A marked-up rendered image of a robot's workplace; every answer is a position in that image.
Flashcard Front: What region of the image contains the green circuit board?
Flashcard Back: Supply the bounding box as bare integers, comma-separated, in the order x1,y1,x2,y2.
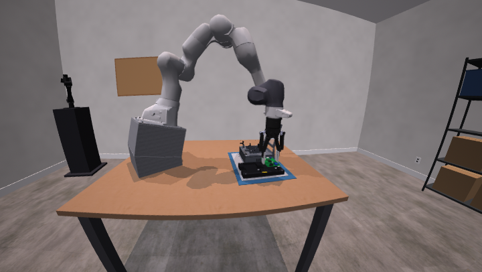
265,157,280,167

